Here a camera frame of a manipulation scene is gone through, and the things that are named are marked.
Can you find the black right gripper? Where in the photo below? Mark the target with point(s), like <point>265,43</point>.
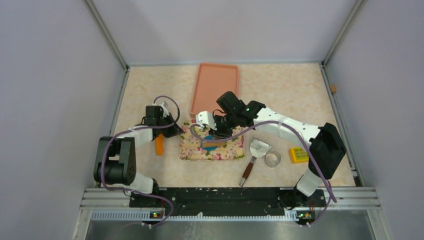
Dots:
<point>218,133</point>

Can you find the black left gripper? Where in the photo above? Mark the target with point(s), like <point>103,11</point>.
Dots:
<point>174,130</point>

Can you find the blue dough piece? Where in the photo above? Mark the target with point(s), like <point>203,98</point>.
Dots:
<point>208,145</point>

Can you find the wooden double-ended roller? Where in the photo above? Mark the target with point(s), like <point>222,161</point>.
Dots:
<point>219,144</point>

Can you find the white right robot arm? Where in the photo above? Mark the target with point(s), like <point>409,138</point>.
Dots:
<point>323,144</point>

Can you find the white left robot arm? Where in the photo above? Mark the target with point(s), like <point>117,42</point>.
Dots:
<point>115,162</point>

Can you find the pink rectangular tray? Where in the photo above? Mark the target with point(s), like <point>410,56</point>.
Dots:
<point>212,81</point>

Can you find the yellow red blue toy block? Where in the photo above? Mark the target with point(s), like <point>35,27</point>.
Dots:
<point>298,155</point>

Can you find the small wooden cork piece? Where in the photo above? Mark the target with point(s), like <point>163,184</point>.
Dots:
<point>332,88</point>

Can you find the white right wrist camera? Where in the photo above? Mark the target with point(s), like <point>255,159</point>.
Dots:
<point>205,119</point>

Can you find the metal scraper wooden handle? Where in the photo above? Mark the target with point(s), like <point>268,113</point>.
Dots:
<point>258,149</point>

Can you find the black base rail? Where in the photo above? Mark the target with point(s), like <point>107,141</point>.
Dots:
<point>228,201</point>

